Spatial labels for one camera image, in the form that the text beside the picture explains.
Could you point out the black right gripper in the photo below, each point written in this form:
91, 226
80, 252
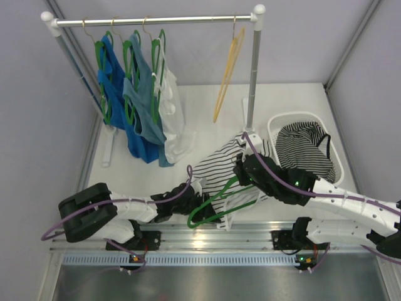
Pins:
239, 170

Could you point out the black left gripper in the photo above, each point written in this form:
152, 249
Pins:
197, 202

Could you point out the white black striped tank top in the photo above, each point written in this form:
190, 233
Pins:
215, 173

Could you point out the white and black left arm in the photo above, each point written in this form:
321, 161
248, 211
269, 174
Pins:
103, 214

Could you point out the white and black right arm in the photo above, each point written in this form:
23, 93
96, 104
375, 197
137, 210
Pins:
367, 222

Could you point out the dark striped tank top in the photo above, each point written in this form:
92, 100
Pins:
305, 145

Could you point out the green hanger with teal top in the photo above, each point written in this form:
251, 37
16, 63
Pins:
128, 59

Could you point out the green hanger with blue top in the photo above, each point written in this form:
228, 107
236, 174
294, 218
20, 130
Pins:
101, 60

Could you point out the teal blue tank top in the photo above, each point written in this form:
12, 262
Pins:
140, 93

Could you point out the yellow hanger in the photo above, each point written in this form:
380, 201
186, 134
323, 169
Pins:
233, 54

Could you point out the white laundry basket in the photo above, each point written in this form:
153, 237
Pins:
277, 122

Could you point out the silver clothes rack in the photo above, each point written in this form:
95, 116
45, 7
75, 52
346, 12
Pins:
76, 60

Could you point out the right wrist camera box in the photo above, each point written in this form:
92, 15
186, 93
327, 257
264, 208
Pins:
256, 141

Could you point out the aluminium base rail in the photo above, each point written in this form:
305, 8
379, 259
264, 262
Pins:
213, 235

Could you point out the perforated cable tray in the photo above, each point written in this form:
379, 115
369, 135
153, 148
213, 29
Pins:
188, 260

